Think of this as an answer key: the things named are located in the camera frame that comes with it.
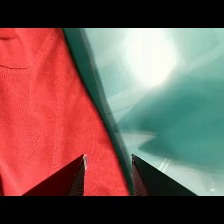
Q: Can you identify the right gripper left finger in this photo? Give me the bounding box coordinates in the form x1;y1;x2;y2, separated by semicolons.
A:
21;153;88;197

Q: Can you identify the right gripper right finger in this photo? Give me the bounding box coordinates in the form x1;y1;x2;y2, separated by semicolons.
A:
130;153;198;197

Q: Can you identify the red T-shirt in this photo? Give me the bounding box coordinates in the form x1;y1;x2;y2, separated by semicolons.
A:
0;27;131;197

